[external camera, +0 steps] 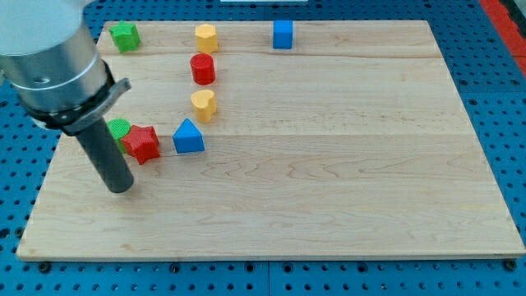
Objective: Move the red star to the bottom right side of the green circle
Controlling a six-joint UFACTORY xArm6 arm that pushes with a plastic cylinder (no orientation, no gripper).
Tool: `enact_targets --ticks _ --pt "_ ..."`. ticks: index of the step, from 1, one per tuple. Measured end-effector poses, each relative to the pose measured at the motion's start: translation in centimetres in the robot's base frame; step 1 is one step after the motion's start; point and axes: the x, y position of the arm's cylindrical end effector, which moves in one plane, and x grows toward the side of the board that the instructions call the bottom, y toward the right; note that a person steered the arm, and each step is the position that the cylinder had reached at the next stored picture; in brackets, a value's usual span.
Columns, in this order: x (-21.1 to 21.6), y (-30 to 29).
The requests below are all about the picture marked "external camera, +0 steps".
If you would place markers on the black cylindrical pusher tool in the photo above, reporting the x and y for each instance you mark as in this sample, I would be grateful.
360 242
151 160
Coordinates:
102 150

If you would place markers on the red star block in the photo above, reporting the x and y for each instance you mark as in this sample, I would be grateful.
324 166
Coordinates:
141 143

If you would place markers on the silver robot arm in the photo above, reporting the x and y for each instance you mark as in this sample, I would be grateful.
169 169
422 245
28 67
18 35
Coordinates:
49 57

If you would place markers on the green circle block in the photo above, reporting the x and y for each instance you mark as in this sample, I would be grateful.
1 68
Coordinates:
119 128

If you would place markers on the green star block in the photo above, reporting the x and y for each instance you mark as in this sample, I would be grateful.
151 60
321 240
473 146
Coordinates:
125 36

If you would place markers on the blue triangle block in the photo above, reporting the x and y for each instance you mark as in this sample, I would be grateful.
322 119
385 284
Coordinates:
188 138

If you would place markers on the yellow heart block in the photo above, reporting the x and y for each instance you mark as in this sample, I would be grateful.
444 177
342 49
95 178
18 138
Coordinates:
204 105

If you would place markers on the red cylinder block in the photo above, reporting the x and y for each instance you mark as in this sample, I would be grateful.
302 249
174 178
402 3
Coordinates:
202 69

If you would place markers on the wooden board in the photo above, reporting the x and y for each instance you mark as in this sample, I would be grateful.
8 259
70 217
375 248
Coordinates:
352 146

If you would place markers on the yellow hexagon block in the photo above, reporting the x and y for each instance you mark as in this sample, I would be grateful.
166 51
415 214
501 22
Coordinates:
206 38

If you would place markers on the blue cube block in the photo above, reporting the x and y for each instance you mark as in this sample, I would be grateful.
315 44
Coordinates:
282 34

